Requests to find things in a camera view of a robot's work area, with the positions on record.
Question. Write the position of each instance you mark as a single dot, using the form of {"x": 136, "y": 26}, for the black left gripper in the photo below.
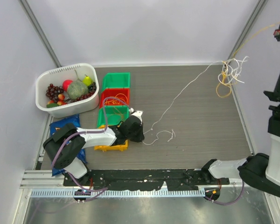
{"x": 141, "y": 136}

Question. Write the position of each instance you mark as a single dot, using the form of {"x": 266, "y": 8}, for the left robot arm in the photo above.
{"x": 65, "y": 144}

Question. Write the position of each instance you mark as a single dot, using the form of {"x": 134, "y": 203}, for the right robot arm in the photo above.
{"x": 260, "y": 101}

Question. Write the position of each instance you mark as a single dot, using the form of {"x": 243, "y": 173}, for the yellow bin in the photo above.
{"x": 121, "y": 147}

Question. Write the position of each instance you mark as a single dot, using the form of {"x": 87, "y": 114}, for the near green bin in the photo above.
{"x": 114, "y": 114}

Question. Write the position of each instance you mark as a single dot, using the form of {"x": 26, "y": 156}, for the green bin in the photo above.
{"x": 114, "y": 114}
{"x": 116, "y": 80}

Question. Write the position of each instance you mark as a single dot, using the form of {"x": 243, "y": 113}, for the red bin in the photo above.
{"x": 122, "y": 94}

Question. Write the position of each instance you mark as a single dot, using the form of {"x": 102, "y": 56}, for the far green bin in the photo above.
{"x": 116, "y": 80}

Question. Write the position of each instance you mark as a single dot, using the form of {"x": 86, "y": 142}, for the blue Doritos bag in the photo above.
{"x": 55, "y": 126}

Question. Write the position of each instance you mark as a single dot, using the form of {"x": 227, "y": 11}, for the yellow toy pear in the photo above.
{"x": 87, "y": 80}

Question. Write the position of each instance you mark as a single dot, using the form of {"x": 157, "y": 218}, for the green toy melon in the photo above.
{"x": 76, "y": 89}

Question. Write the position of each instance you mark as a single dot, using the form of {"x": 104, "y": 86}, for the white plastic basket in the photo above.
{"x": 57, "y": 77}

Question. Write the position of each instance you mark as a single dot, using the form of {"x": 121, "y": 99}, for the red toy apple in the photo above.
{"x": 66, "y": 84}

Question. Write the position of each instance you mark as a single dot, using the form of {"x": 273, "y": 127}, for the small toy fruits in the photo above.
{"x": 57, "y": 100}

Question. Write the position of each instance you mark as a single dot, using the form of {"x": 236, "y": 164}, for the dark red toy grapes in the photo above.
{"x": 53, "y": 91}

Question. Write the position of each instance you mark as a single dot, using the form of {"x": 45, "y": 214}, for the right aluminium frame post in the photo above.
{"x": 248, "y": 26}

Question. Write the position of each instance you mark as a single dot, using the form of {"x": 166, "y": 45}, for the aluminium frame post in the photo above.
{"x": 248, "y": 26}
{"x": 41, "y": 34}

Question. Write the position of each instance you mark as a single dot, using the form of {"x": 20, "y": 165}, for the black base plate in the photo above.
{"x": 150, "y": 179}

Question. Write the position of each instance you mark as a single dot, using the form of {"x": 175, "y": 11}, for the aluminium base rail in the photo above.
{"x": 43, "y": 179}

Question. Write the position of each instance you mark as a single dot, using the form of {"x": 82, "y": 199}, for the white slotted cable duct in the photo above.
{"x": 63, "y": 193}

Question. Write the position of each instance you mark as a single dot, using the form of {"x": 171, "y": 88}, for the left aluminium frame post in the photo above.
{"x": 41, "y": 34}

